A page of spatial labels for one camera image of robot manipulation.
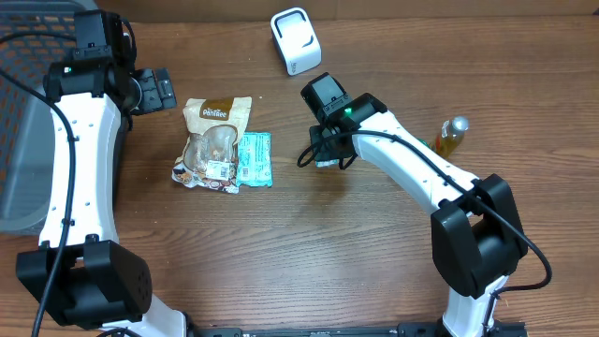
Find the teal snack packet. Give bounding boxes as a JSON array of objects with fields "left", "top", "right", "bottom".
[{"left": 315, "top": 159, "right": 339, "bottom": 168}]

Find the teal white wet wipes pack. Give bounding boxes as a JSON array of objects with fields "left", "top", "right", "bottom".
[{"left": 237, "top": 132, "right": 273, "bottom": 187}]

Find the brown white snack packet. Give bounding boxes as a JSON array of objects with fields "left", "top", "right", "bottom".
[{"left": 171, "top": 96, "right": 253, "bottom": 194}]

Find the yellow dish soap bottle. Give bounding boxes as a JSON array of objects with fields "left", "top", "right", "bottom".
[{"left": 430, "top": 116, "right": 470, "bottom": 159}]

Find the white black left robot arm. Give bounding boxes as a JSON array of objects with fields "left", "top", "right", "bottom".
[{"left": 16, "top": 57, "right": 193, "bottom": 336}]

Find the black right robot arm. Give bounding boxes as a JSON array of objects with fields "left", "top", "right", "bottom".
[{"left": 298, "top": 90, "right": 529, "bottom": 336}]

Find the white black barcode scanner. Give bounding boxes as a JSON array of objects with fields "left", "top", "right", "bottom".
[{"left": 270, "top": 7, "right": 322, "bottom": 76}]

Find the grey plastic mesh basket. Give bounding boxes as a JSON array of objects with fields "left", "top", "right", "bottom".
[{"left": 1, "top": 1, "right": 96, "bottom": 235}]

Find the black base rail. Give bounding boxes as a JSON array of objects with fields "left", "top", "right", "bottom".
[{"left": 192, "top": 323, "right": 449, "bottom": 337}]

